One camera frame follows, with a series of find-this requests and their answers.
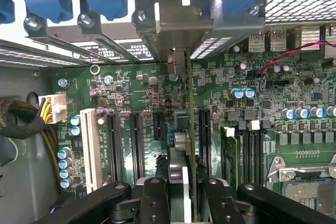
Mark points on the short black expansion slot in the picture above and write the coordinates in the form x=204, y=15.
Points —
x=158, y=125

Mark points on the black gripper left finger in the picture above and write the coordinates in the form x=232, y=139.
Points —
x=153, y=203

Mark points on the silver panel screw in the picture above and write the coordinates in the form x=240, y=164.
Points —
x=32, y=22
x=254, y=11
x=86, y=19
x=141, y=15

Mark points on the silver USB port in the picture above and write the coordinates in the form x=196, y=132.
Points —
x=256, y=43
x=278, y=41

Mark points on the black open PC case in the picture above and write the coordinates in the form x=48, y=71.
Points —
x=15, y=82

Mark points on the long black expansion slot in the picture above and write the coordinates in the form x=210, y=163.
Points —
x=204, y=142
x=115, y=148
x=137, y=145

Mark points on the white power connector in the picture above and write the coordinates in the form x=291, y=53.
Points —
x=59, y=108

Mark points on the metal slot cover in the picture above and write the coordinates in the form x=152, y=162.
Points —
x=15, y=44
x=36, y=33
x=90, y=28

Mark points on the green motherboard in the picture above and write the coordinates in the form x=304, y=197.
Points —
x=147, y=90

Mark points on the black RAM slot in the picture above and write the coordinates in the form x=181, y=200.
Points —
x=230, y=131
x=242, y=155
x=262, y=153
x=254, y=125

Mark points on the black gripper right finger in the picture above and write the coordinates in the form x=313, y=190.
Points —
x=220, y=203

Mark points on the CPU socket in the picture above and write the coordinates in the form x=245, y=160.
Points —
x=302, y=195

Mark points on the silver port block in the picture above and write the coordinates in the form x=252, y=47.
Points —
x=311, y=37
x=331, y=43

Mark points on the white expansion slot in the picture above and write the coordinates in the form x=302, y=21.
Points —
x=90, y=150

